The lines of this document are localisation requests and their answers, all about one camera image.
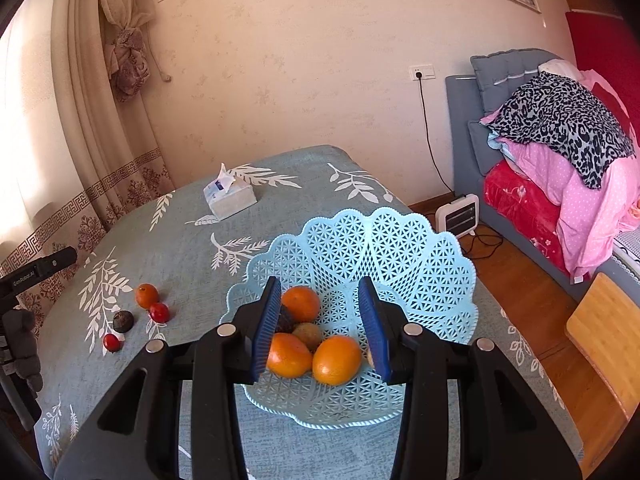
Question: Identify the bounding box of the oval orange fruit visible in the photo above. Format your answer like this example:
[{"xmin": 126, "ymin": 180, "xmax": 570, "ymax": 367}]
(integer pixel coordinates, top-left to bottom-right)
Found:
[{"xmin": 267, "ymin": 333, "xmax": 312, "ymax": 378}]

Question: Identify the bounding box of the red cherry tomato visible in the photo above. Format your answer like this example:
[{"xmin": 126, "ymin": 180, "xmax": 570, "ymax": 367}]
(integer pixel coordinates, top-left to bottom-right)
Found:
[
  {"xmin": 102, "ymin": 333, "xmax": 122, "ymax": 353},
  {"xmin": 149, "ymin": 302, "xmax": 170, "ymax": 324}
]

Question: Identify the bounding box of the small brown kiwi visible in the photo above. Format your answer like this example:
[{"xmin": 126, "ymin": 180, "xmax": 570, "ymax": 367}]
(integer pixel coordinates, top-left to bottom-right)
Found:
[{"xmin": 292, "ymin": 323, "xmax": 323, "ymax": 353}]

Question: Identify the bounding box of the orange tangerine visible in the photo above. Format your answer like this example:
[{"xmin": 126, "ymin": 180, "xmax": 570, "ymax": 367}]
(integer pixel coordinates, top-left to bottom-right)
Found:
[{"xmin": 282, "ymin": 285, "xmax": 321, "ymax": 323}]

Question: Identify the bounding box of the small round orange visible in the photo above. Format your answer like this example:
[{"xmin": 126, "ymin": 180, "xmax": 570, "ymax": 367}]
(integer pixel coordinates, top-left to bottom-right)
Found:
[{"xmin": 134, "ymin": 283, "xmax": 160, "ymax": 310}]

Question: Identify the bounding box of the small dark water chestnut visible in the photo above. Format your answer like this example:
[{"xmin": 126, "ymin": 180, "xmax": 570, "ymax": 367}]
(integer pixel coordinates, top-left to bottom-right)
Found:
[{"xmin": 112, "ymin": 310, "xmax": 134, "ymax": 334}]

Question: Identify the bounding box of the large orange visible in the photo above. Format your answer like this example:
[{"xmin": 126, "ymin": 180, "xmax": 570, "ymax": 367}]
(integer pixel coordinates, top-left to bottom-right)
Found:
[{"xmin": 312, "ymin": 335, "xmax": 362, "ymax": 386}]

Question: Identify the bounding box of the grey gloved left hand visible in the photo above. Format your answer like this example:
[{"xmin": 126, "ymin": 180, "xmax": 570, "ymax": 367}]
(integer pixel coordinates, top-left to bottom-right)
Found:
[{"xmin": 2, "ymin": 309, "xmax": 43, "ymax": 393}]

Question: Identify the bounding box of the wooden stool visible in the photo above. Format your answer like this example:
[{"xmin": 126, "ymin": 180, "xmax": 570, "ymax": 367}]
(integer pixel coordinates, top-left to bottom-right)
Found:
[{"xmin": 564, "ymin": 272, "xmax": 640, "ymax": 421}]

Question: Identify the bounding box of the blue white tissue box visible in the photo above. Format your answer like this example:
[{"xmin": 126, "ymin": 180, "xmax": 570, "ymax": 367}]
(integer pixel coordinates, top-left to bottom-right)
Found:
[{"xmin": 203, "ymin": 165, "xmax": 257, "ymax": 221}]

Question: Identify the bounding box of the light blue lattice basket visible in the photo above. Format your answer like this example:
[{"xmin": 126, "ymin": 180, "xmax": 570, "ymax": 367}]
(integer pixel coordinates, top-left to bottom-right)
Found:
[{"xmin": 218, "ymin": 206, "xmax": 480, "ymax": 430}]

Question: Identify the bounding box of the white space heater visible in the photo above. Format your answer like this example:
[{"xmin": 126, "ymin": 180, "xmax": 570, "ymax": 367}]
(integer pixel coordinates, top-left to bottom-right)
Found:
[{"xmin": 435, "ymin": 194, "xmax": 480, "ymax": 238}]

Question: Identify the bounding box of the pink bedding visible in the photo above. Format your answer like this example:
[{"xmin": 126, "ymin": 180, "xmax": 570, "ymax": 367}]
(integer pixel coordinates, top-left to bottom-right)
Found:
[{"xmin": 480, "ymin": 58, "xmax": 639, "ymax": 284}]

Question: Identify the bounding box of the red floral blanket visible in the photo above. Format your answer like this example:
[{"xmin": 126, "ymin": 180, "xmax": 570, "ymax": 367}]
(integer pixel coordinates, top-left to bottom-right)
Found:
[{"xmin": 484, "ymin": 160, "xmax": 568, "ymax": 276}]

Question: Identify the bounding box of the beige patterned curtain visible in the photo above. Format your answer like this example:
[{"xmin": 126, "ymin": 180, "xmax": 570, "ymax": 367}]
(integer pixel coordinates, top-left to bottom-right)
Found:
[{"xmin": 0, "ymin": 0, "xmax": 177, "ymax": 331}]

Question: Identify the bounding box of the leopard print cloth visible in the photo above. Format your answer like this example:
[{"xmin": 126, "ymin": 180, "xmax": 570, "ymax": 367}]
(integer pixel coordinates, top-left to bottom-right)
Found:
[{"xmin": 489, "ymin": 72, "xmax": 634, "ymax": 190}]

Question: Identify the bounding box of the red headboard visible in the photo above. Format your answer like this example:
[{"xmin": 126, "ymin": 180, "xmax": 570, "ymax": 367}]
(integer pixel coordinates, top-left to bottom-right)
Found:
[{"xmin": 566, "ymin": 11, "xmax": 639, "ymax": 132}]

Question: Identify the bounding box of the black power cable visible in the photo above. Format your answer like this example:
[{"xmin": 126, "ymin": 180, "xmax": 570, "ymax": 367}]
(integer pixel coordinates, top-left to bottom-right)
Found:
[{"xmin": 415, "ymin": 74, "xmax": 506, "ymax": 261}]

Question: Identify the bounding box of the grey padded bed frame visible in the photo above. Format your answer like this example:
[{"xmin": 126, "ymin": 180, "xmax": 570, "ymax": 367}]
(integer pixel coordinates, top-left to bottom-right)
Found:
[{"xmin": 444, "ymin": 48, "xmax": 640, "ymax": 302}]

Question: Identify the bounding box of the white wall socket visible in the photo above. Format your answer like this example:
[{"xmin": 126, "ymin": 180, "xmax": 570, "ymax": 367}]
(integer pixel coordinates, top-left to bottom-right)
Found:
[{"xmin": 409, "ymin": 64, "xmax": 436, "ymax": 81}]

